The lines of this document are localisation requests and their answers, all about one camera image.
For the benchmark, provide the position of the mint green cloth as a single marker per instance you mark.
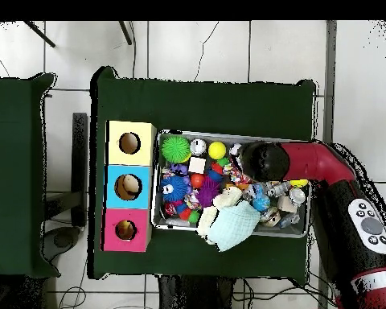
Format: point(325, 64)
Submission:
point(233, 225)

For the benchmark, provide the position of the wooden box three holes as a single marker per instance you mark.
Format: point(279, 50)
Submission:
point(127, 167)

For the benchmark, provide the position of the pale wooden cube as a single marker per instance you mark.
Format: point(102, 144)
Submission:
point(197, 165)

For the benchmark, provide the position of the small silver can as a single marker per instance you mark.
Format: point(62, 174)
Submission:
point(198, 147)

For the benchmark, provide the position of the purple spiky toy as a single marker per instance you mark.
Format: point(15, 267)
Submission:
point(208, 192)

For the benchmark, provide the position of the dark blue spiky ball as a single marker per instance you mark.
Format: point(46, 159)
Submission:
point(174, 188)

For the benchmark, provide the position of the plain green spiky ball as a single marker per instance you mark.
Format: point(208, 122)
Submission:
point(175, 149)

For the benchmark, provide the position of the blue globe ball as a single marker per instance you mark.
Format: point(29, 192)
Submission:
point(261, 203)

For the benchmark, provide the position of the black flat panel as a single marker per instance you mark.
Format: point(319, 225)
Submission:
point(80, 161)

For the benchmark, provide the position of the black tripod leg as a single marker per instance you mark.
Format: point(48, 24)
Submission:
point(125, 32)
point(38, 33)

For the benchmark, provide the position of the dark green side table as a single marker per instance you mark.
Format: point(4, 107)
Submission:
point(26, 161)

